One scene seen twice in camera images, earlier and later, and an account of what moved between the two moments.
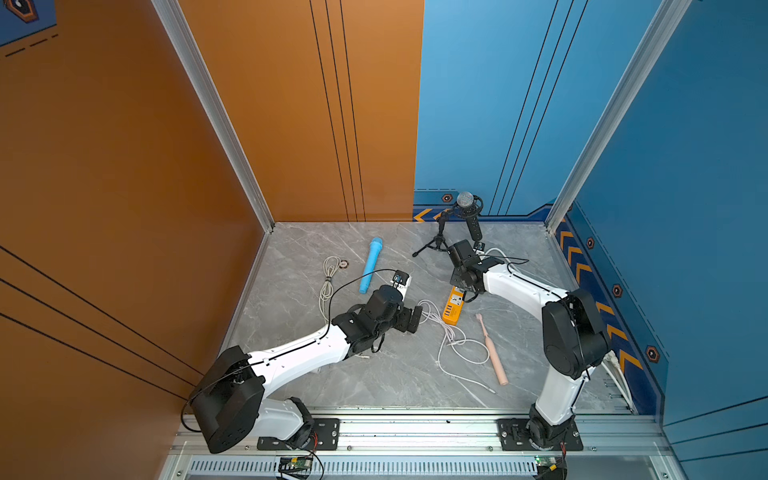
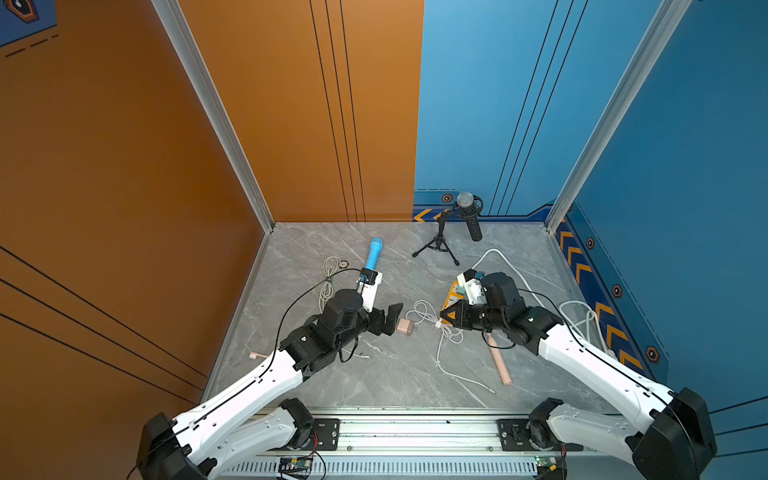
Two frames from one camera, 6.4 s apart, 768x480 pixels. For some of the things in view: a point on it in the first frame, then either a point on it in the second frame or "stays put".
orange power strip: x=454 y=306 stays put
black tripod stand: x=439 y=241 stays put
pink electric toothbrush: x=494 y=354 stays put
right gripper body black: x=456 y=277 → x=486 y=318
